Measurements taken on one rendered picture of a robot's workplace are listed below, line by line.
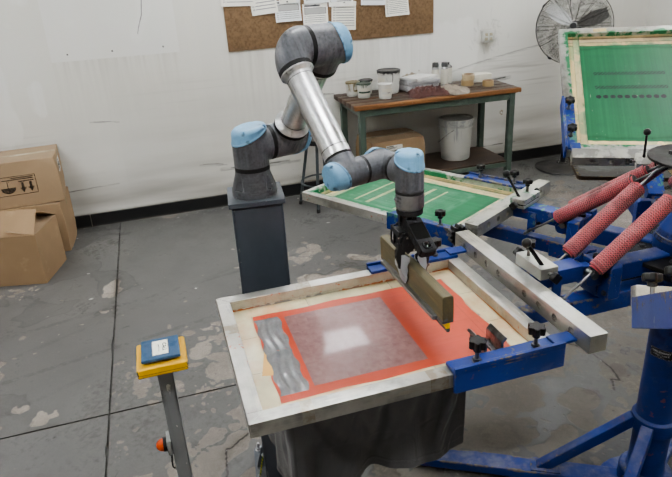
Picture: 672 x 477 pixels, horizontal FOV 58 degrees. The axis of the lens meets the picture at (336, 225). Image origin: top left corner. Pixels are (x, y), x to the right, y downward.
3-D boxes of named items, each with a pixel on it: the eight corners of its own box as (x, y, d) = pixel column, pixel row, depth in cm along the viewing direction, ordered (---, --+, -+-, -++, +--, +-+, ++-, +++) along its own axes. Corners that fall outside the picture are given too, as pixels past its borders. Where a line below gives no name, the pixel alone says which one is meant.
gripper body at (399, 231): (415, 239, 168) (415, 199, 164) (428, 251, 161) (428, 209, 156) (389, 244, 166) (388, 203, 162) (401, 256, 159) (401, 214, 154)
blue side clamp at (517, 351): (454, 394, 142) (455, 370, 140) (444, 382, 147) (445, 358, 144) (563, 366, 150) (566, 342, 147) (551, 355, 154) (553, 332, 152)
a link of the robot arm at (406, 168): (409, 144, 158) (431, 150, 151) (409, 184, 162) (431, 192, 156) (385, 150, 154) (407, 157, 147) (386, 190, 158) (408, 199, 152)
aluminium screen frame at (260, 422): (250, 439, 131) (248, 425, 129) (217, 309, 182) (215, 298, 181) (562, 359, 151) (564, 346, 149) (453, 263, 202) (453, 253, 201)
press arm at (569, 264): (531, 291, 174) (532, 276, 172) (519, 282, 180) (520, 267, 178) (582, 280, 179) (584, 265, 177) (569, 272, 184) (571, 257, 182)
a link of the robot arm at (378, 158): (349, 150, 161) (375, 159, 153) (382, 142, 167) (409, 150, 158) (351, 178, 164) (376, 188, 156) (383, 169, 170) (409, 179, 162)
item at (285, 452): (297, 545, 155) (282, 410, 139) (263, 430, 195) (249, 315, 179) (308, 541, 156) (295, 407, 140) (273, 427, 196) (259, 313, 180)
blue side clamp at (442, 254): (372, 288, 192) (371, 269, 189) (366, 281, 196) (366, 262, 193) (457, 271, 199) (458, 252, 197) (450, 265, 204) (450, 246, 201)
